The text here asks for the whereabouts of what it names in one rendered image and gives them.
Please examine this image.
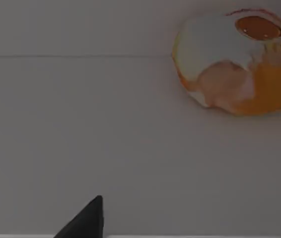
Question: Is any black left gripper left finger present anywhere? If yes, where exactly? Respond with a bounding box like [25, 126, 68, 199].
[53, 195, 105, 238]

